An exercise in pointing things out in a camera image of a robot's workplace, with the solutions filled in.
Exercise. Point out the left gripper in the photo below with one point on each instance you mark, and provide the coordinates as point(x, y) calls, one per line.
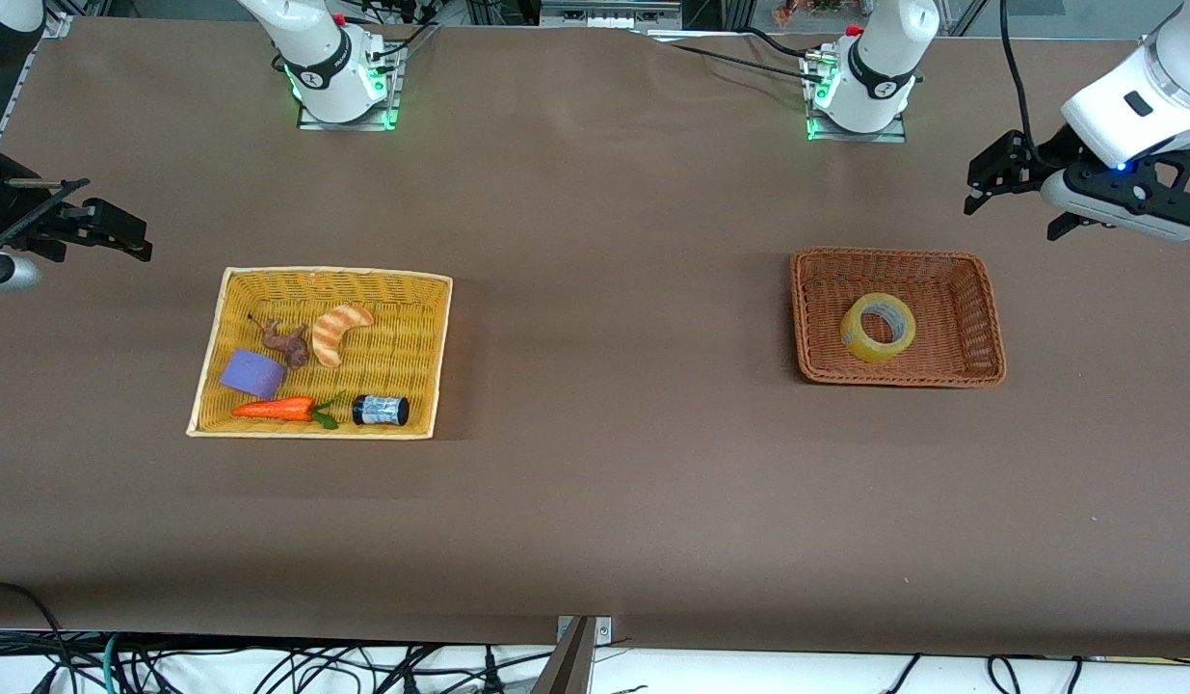
point(1049, 159)

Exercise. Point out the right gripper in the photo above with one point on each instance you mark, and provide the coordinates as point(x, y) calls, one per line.
point(7, 207)

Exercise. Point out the yellow clear tape roll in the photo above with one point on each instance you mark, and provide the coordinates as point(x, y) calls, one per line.
point(855, 337)

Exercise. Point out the brown wicker basket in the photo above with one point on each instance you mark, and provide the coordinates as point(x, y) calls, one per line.
point(951, 289)

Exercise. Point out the purple foam block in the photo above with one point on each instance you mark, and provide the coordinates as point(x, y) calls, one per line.
point(252, 374)

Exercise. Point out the brown toy animal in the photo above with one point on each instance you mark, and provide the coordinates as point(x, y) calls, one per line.
point(288, 342)

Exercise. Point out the orange toy carrot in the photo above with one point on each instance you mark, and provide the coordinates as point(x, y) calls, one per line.
point(277, 409)

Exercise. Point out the toy croissant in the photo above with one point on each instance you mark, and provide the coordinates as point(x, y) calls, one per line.
point(330, 342)

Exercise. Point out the colourful background items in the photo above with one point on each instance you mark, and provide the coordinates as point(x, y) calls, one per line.
point(806, 10)

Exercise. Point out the yellow wicker basket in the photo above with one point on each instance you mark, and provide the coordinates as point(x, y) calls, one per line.
point(411, 318)

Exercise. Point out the small black can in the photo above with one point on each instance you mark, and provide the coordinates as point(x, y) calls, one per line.
point(381, 411)

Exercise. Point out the grey device box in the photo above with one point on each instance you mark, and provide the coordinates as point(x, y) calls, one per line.
point(609, 13)

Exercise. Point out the dark metal bar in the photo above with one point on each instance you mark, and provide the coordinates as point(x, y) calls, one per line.
point(566, 670)

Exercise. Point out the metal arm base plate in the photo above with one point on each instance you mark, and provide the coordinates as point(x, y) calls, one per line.
point(315, 122)
point(893, 135)

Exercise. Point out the aluminium corner bracket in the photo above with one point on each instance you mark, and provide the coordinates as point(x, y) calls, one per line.
point(60, 26)

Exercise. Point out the small metal table bracket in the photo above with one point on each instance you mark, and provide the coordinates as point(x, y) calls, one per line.
point(604, 631)

